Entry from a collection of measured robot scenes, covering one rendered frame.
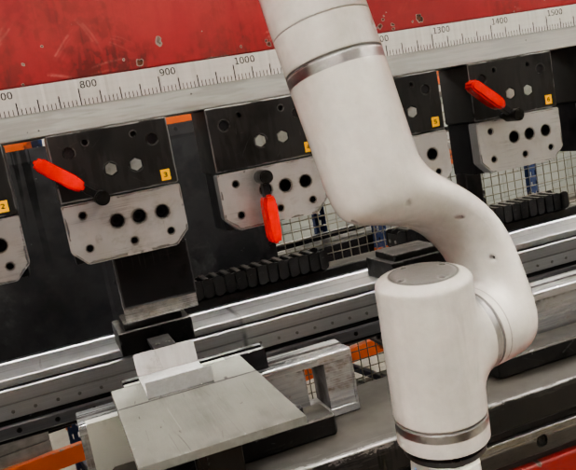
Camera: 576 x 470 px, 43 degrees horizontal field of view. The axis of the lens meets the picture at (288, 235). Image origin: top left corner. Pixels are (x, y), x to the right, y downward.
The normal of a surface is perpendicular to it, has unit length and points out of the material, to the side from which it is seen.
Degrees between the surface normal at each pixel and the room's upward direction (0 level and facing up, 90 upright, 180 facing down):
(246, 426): 0
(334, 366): 90
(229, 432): 0
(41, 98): 90
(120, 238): 90
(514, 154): 90
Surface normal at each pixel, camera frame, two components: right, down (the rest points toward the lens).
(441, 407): -0.08, 0.26
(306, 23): -0.36, 0.10
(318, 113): -0.62, 0.21
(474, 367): 0.68, 0.07
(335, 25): 0.11, -0.06
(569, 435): 0.33, 0.09
